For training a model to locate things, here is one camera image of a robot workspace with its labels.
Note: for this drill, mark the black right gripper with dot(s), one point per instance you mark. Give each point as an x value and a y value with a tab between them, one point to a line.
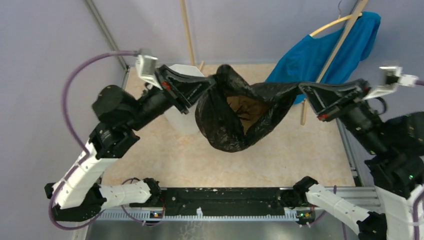
327	99

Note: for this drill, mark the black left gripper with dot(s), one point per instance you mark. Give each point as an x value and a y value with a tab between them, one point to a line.
185	90

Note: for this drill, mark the white plastic trash bin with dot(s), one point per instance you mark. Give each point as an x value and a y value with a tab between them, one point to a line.
184	123

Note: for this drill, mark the black trash bag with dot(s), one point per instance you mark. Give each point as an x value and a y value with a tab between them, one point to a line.
234	115

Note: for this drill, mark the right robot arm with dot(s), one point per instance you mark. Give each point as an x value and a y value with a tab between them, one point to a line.
397	166

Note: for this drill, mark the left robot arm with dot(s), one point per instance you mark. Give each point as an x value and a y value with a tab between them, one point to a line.
77	197

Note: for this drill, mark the blue cloth shirt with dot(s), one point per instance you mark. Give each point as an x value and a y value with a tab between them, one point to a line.
305	60

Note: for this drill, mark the wooden clothes hanger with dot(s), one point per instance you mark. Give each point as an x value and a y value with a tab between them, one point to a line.
348	20

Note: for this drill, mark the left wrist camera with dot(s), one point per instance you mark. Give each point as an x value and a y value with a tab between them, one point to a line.
145	66

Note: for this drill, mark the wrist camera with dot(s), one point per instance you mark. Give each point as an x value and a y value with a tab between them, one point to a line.
145	66
392	77

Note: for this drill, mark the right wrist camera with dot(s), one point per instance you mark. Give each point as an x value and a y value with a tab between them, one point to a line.
392	77

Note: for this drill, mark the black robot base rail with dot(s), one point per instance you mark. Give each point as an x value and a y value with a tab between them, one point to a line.
228	201

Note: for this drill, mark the aluminium frame post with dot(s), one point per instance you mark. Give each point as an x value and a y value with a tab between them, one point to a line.
101	25

